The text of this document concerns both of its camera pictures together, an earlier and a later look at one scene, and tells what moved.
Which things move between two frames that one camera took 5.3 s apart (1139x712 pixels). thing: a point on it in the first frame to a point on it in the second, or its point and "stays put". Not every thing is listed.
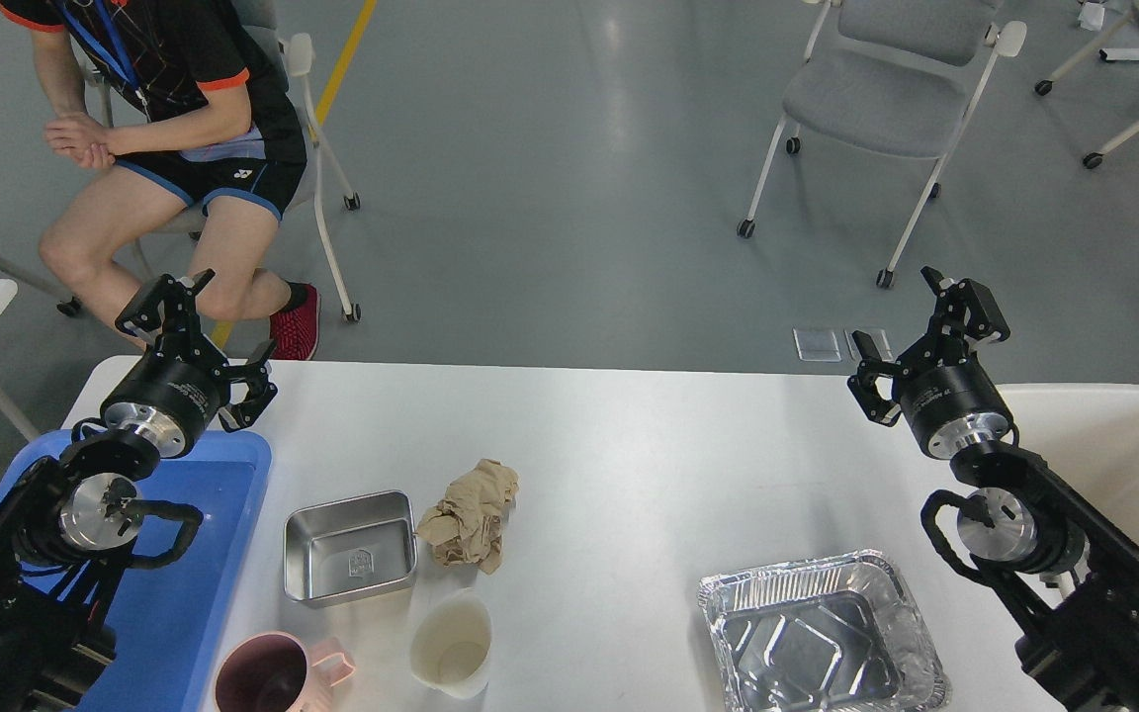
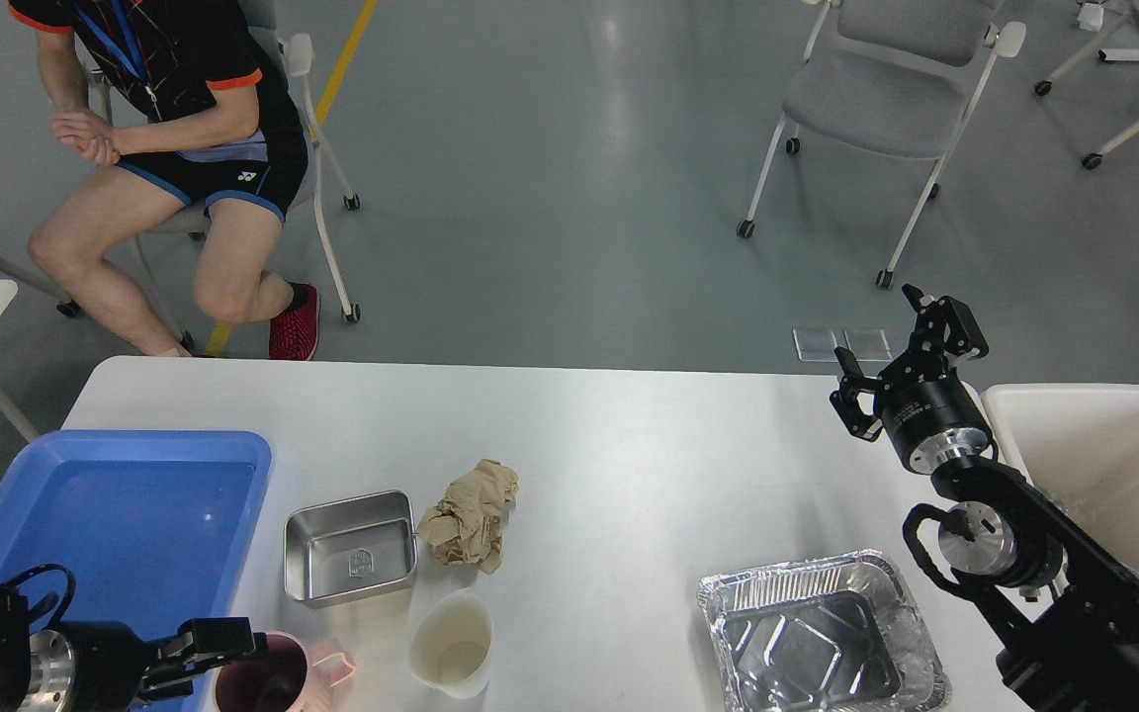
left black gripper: [174, 392] to [100, 666]
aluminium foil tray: [836, 633] stays put
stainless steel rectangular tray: [343, 547] stays put
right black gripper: [946, 396] to [929, 413]
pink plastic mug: [275, 671] stays put
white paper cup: [451, 644] stays put
